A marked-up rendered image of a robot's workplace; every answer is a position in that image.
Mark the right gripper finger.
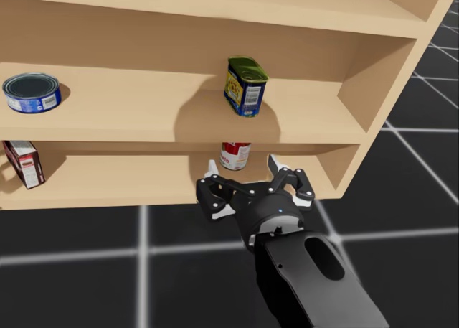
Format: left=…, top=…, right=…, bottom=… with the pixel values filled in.
left=266, top=154, right=317, bottom=212
left=195, top=159, right=256, bottom=221

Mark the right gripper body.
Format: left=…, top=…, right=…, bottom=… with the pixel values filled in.
left=229, top=192, right=306, bottom=245

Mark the green and blue rectangular can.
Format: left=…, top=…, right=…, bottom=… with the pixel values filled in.
left=223, top=55, right=270, bottom=118

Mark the red and white can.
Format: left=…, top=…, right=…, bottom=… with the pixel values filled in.
left=219, top=142, right=252, bottom=172

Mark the pale wooden shelf unit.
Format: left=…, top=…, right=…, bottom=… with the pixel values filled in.
left=0, top=0, right=459, bottom=212

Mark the red and white carton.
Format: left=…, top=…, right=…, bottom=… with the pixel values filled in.
left=2, top=140, right=47, bottom=190

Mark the blue flat can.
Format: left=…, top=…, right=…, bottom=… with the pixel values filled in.
left=1, top=72, right=62, bottom=115

